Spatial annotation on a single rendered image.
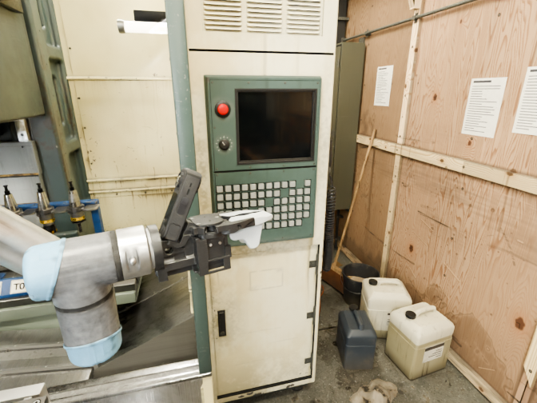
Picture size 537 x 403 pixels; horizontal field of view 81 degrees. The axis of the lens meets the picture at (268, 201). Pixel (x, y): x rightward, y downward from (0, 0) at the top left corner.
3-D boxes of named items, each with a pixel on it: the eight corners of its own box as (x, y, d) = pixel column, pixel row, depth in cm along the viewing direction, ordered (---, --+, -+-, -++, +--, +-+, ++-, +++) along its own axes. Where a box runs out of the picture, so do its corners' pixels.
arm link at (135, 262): (114, 225, 49) (117, 238, 42) (145, 219, 51) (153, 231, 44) (121, 269, 51) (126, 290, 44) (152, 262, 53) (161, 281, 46)
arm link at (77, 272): (39, 289, 46) (25, 236, 44) (121, 269, 51) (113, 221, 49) (32, 321, 40) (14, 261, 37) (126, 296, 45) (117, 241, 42)
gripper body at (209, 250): (220, 253, 58) (151, 270, 53) (215, 208, 57) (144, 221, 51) (236, 268, 52) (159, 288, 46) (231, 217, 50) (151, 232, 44)
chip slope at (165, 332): (199, 362, 129) (194, 309, 121) (-1, 401, 113) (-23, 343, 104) (192, 257, 211) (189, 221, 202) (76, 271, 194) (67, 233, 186)
